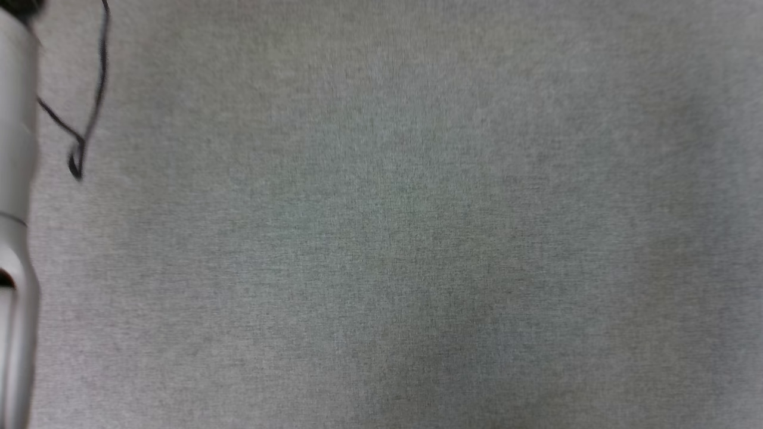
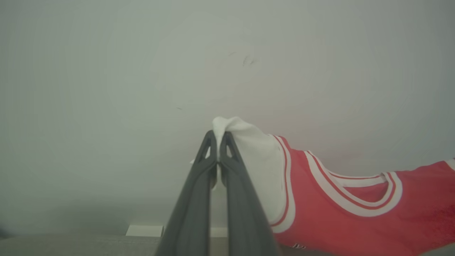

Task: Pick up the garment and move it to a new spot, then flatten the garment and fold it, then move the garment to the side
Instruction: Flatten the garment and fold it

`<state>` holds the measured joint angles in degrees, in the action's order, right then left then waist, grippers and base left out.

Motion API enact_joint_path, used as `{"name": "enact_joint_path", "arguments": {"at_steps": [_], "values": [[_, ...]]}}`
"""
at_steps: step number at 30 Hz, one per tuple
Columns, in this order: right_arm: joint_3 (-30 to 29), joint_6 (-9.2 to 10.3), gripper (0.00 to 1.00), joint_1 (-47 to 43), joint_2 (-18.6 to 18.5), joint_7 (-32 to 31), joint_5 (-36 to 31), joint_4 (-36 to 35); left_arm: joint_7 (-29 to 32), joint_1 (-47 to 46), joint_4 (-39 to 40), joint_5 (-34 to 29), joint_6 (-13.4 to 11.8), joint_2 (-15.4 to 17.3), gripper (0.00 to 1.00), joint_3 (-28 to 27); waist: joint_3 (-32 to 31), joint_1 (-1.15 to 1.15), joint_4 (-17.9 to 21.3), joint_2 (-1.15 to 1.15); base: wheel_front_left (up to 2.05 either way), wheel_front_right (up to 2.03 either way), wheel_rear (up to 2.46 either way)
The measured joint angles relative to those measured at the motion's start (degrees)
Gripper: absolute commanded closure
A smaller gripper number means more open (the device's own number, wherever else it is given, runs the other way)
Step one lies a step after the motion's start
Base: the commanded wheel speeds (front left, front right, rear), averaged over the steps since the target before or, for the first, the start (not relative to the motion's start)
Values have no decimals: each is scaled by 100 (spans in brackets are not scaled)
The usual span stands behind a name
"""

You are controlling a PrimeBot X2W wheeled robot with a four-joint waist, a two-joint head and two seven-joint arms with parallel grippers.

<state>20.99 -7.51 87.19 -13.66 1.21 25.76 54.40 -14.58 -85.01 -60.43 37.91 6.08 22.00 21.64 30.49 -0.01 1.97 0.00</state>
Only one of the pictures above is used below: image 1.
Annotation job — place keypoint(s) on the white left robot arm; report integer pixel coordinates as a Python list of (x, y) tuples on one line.
[(15, 149)]

